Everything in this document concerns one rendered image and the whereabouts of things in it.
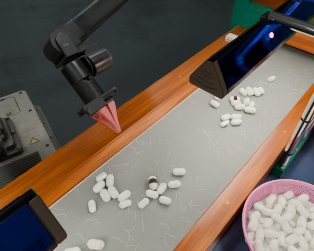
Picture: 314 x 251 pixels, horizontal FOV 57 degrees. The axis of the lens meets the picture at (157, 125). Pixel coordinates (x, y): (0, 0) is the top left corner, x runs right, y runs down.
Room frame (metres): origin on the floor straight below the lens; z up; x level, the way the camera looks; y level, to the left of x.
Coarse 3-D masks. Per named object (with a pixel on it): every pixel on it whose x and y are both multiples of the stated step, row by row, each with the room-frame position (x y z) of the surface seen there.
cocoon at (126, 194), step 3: (123, 192) 0.38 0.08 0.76; (126, 192) 0.38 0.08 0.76; (129, 192) 0.38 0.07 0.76; (120, 195) 0.37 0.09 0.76; (123, 195) 0.37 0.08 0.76; (126, 195) 0.37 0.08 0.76; (129, 195) 0.37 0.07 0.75; (120, 198) 0.36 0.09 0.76; (123, 198) 0.36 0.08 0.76; (126, 198) 0.37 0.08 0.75; (120, 201) 0.36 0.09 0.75
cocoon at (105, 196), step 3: (102, 189) 0.39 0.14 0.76; (105, 189) 0.39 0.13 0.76; (102, 192) 0.38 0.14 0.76; (105, 192) 0.38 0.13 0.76; (108, 192) 0.38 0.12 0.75; (102, 195) 0.37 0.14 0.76; (105, 195) 0.37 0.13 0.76; (108, 195) 0.37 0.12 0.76; (102, 198) 0.37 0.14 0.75; (105, 198) 0.36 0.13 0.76; (108, 198) 0.36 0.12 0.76; (105, 201) 0.36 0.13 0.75
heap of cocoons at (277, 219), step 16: (288, 192) 0.39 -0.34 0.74; (256, 208) 0.35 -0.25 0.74; (272, 208) 0.35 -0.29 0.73; (288, 208) 0.35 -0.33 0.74; (304, 208) 0.34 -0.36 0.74; (256, 224) 0.30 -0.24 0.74; (272, 224) 0.31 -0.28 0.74; (288, 224) 0.30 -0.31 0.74; (304, 224) 0.30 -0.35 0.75; (256, 240) 0.27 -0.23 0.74; (272, 240) 0.27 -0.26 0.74; (288, 240) 0.27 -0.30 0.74; (304, 240) 0.26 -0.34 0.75
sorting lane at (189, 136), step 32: (288, 64) 0.96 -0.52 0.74; (192, 96) 0.77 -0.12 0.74; (256, 96) 0.77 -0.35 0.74; (288, 96) 0.77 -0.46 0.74; (160, 128) 0.62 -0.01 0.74; (192, 128) 0.62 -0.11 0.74; (224, 128) 0.62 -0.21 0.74; (256, 128) 0.62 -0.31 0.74; (128, 160) 0.49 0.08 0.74; (160, 160) 0.49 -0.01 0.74; (192, 160) 0.49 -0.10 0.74; (224, 160) 0.49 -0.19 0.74; (192, 192) 0.39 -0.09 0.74; (64, 224) 0.30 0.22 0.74; (96, 224) 0.30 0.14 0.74; (128, 224) 0.30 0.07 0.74; (160, 224) 0.30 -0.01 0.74; (192, 224) 0.30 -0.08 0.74
